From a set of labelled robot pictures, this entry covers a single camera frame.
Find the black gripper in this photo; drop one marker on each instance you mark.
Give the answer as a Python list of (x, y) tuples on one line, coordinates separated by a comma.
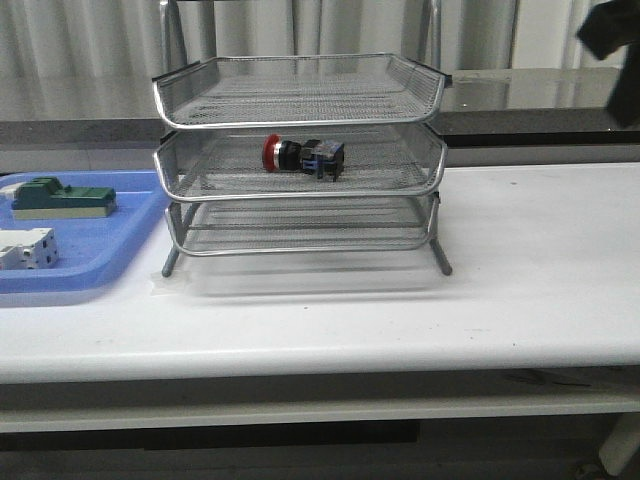
[(608, 27)]

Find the red emergency stop button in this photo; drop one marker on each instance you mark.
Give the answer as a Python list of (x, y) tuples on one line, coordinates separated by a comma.
[(316, 157)]

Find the mesh tray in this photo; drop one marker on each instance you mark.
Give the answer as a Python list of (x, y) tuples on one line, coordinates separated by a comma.
[(379, 160), (288, 91), (245, 227)]

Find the blue plastic tray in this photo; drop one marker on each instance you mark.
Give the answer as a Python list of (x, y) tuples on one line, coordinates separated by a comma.
[(92, 251)]

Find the green terminal block module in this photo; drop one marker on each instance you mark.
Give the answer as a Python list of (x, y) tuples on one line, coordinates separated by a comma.
[(47, 198)]

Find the white circuit breaker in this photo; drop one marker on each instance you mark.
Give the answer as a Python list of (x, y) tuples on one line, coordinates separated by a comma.
[(34, 248)]

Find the grey metal rack frame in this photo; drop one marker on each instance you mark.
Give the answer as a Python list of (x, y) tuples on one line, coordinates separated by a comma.
[(172, 37)]

